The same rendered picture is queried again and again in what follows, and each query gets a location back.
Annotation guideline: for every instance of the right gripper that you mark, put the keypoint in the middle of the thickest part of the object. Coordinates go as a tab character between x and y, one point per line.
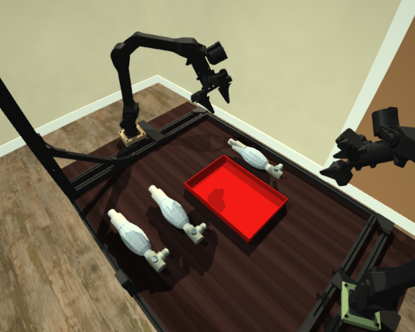
340	170

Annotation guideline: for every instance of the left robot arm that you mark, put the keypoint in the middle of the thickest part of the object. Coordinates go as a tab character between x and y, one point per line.
186	47

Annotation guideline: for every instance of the red tray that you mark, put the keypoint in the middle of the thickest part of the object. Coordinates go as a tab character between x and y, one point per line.
235	195

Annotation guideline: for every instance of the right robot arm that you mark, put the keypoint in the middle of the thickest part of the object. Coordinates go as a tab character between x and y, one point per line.
398	146

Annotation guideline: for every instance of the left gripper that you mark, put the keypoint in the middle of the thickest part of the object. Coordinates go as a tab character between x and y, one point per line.
202	94

